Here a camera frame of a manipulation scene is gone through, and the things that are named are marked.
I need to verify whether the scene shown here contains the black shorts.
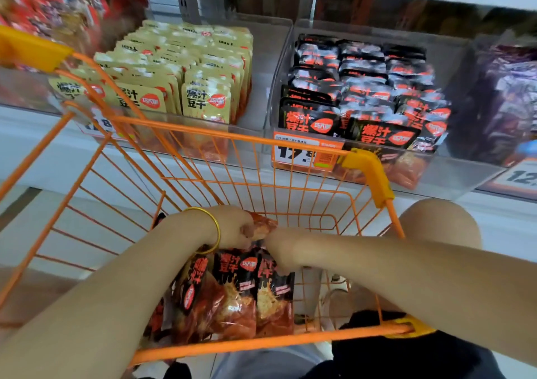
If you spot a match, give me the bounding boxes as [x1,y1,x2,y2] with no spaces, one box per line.
[163,311,508,379]

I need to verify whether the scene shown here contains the person's right hand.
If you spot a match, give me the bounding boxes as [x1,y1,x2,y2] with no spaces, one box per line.
[264,226,313,277]

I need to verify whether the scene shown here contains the row of yellow orange snacks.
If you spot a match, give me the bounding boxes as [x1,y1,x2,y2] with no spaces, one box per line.
[49,21,169,107]
[180,26,255,126]
[96,22,198,116]

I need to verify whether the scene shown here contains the orange shopping cart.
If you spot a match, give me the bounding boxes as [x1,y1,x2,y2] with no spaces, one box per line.
[0,26,437,367]

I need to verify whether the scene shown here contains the person's right forearm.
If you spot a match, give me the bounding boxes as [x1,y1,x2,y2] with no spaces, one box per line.
[289,228,537,367]

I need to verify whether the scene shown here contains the pile of red tan packets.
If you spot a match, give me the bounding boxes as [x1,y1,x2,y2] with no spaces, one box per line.
[0,0,150,57]

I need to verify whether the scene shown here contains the orange blue shelf price tag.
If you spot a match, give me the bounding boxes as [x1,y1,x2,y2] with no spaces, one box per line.
[480,140,537,201]

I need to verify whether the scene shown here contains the person's right leg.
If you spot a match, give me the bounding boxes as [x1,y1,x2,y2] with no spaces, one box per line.
[331,198,483,325]

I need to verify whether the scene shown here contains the pile of black orange snacks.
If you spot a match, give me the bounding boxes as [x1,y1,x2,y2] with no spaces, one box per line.
[143,214,296,346]

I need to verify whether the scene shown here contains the person's left hand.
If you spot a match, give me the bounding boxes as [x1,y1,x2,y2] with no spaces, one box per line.
[197,205,257,254]

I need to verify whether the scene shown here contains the row of black orange snacks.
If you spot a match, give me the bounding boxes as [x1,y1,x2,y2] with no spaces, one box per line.
[336,41,422,190]
[381,45,454,154]
[279,35,343,138]

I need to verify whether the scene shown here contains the person's left forearm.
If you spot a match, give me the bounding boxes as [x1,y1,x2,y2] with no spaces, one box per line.
[0,209,223,379]

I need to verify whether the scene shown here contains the gold bracelet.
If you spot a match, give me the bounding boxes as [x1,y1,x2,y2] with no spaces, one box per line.
[180,207,223,257]

